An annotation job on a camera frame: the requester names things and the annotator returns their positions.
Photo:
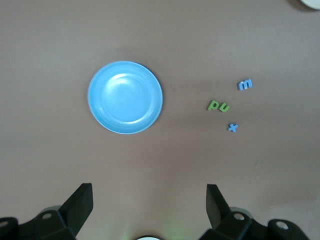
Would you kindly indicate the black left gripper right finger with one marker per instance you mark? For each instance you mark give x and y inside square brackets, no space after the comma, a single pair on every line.
[225,220]

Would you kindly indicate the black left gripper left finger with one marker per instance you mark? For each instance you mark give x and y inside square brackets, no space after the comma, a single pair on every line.
[70,215]

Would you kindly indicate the blue foam letter x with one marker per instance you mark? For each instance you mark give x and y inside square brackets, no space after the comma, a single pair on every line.
[232,127]

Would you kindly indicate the green foam letter u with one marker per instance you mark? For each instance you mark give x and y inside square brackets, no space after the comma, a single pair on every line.
[221,107]

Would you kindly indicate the green foam letter p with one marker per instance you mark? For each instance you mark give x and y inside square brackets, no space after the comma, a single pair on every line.
[209,105]

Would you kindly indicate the blue foam letter m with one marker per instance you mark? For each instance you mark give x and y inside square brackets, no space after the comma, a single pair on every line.
[244,85]

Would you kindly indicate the blue plate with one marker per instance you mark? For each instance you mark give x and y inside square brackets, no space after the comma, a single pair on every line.
[125,97]

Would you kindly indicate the brown table cover mat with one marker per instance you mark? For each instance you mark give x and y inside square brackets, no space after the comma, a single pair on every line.
[50,75]

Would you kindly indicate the beige plate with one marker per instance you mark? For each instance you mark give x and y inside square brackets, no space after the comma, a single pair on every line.
[312,3]

